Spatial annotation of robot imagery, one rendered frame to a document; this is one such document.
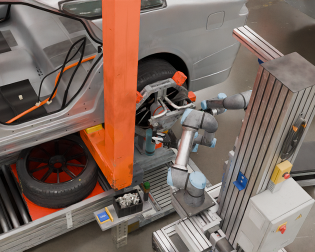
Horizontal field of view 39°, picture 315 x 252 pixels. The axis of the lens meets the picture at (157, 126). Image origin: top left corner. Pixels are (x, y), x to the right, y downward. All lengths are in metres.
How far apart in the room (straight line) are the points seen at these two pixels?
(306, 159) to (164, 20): 1.89
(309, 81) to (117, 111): 1.23
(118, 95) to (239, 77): 2.98
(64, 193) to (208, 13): 1.81
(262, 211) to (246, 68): 3.31
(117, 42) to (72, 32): 1.70
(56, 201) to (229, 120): 2.21
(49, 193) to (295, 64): 2.12
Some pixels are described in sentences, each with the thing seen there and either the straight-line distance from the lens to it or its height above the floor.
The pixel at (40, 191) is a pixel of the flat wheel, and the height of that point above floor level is 0.50.
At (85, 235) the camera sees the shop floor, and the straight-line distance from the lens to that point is 3.90.
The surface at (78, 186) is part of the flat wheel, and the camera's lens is 3.57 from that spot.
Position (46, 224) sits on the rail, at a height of 0.34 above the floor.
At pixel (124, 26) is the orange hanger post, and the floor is 1.99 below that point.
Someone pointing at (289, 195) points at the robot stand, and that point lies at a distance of 2.78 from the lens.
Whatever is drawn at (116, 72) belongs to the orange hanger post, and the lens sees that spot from 2.65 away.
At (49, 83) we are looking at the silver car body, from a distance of 3.98.
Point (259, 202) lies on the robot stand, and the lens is 2.69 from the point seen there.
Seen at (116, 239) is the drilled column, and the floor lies 0.13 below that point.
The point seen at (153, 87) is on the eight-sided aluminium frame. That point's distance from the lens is 3.44.
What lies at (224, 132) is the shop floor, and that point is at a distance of 4.78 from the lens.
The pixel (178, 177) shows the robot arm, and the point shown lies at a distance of 2.95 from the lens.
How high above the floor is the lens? 3.32
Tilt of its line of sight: 45 degrees down
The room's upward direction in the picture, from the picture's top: 6 degrees clockwise
